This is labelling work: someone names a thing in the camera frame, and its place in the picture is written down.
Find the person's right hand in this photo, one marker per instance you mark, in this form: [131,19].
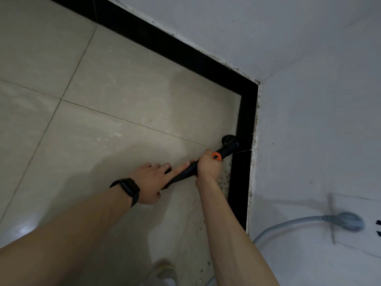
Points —
[208,169]

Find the white shoe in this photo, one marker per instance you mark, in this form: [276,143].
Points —
[165,272]

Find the person's left forearm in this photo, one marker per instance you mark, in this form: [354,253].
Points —
[59,235]

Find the person's right forearm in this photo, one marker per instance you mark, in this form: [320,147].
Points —
[235,241]

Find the black baseboard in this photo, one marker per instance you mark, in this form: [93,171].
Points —
[178,53]

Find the white wall socket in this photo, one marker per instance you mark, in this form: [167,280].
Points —
[372,235]

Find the black smartwatch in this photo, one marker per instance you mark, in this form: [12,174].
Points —
[129,187]

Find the person's left hand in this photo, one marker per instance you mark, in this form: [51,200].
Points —
[151,181]

